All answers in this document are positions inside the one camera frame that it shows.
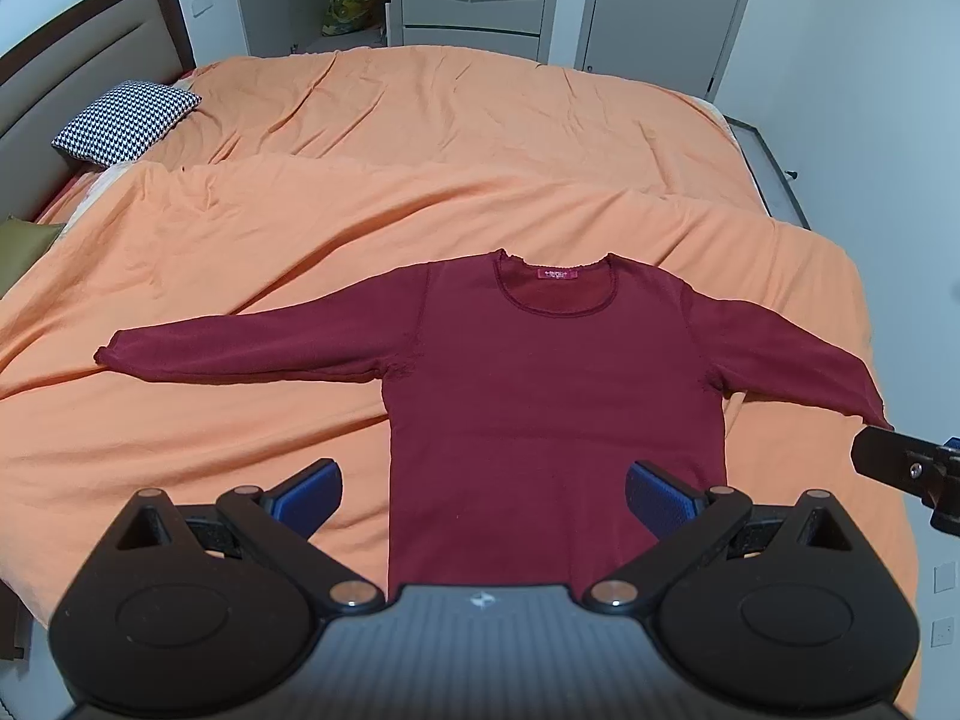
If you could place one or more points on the orange duvet cover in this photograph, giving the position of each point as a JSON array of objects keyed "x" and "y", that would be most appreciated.
[{"x": 296, "y": 177}]

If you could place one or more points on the black white checkered pillow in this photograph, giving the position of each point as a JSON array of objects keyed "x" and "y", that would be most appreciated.
[{"x": 124, "y": 123}]

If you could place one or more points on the white wall switch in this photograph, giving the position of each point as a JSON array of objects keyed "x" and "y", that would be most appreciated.
[{"x": 199, "y": 7}]

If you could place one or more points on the dark wood padded headboard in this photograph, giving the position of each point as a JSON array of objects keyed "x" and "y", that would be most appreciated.
[{"x": 62, "y": 67}]

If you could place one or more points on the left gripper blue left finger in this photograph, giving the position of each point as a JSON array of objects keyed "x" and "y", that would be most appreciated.
[{"x": 275, "y": 527}]

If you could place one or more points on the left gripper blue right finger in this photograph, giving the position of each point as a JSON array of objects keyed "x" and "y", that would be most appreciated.
[{"x": 692, "y": 527}]

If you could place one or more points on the olive green pillow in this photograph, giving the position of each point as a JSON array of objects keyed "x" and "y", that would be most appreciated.
[{"x": 22, "y": 244}]

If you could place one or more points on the grey room door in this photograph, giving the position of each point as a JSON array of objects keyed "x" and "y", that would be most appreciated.
[{"x": 682, "y": 45}]

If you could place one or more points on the maroon long sleeve shirt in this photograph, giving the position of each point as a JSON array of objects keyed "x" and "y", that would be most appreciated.
[{"x": 519, "y": 395}]

